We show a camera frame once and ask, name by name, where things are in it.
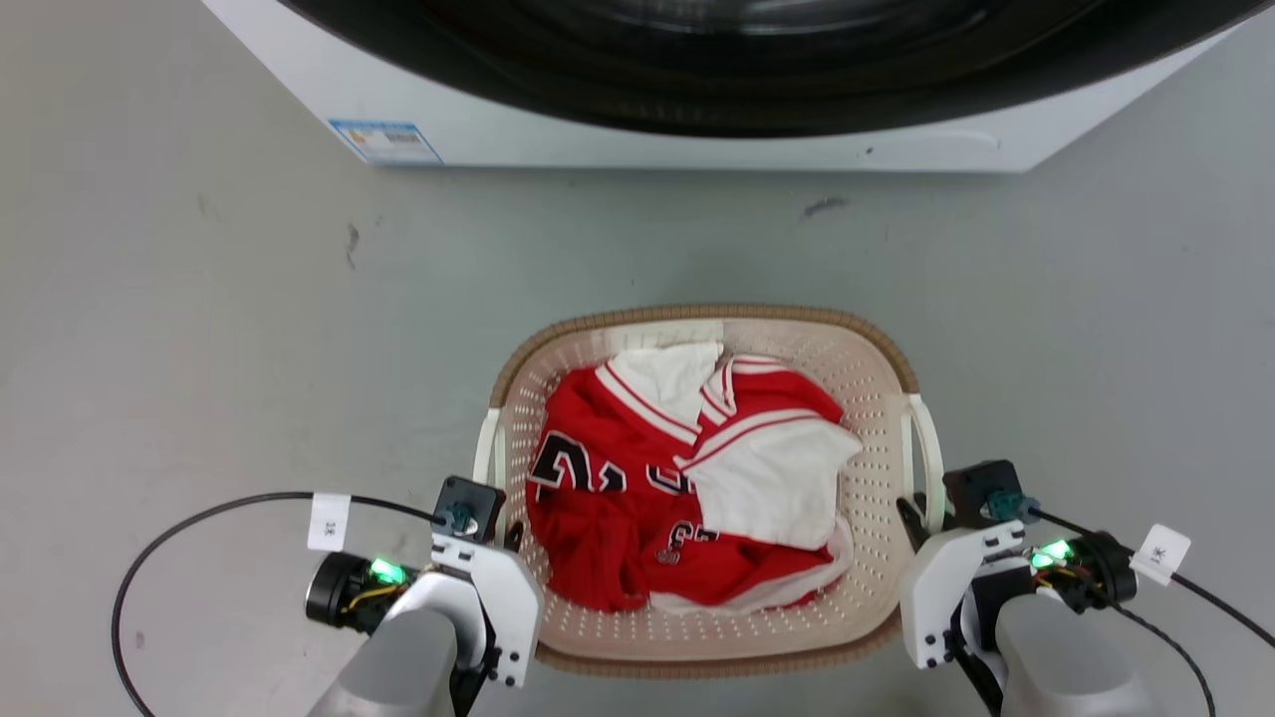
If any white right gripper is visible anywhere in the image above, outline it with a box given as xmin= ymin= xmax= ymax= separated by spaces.
xmin=895 ymin=496 xmax=1028 ymax=671

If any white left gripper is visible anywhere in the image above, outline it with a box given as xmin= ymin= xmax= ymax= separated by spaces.
xmin=429 ymin=520 xmax=546 ymax=689

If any beige perforated laundry basket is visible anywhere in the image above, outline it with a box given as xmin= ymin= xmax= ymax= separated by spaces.
xmin=471 ymin=304 xmax=946 ymax=681

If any red white sports jersey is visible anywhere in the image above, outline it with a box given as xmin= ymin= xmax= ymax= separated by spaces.
xmin=525 ymin=353 xmax=864 ymax=613

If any white cloth garment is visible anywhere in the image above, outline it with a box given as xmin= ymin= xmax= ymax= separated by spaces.
xmin=606 ymin=342 xmax=865 ymax=614

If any blue white energy sticker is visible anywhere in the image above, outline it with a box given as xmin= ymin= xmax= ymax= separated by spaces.
xmin=328 ymin=119 xmax=445 ymax=166

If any white washing machine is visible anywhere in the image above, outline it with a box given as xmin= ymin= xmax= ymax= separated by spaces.
xmin=202 ymin=0 xmax=1275 ymax=175

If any black round washer door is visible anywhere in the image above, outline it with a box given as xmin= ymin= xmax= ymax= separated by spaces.
xmin=279 ymin=0 xmax=1268 ymax=139

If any white paper cable tag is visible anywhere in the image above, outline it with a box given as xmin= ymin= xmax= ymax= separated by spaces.
xmin=1130 ymin=524 xmax=1192 ymax=587
xmin=307 ymin=492 xmax=353 ymax=553

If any thin black right cable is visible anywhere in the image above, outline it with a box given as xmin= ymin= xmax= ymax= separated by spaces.
xmin=1101 ymin=597 xmax=1218 ymax=717

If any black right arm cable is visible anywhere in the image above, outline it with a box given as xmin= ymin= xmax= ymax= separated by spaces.
xmin=1026 ymin=506 xmax=1275 ymax=648

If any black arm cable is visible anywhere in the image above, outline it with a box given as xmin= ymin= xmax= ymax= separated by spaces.
xmin=1026 ymin=506 xmax=1275 ymax=648
xmin=111 ymin=491 xmax=451 ymax=717

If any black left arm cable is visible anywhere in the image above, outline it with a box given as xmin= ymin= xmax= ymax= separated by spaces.
xmin=111 ymin=491 xmax=451 ymax=717

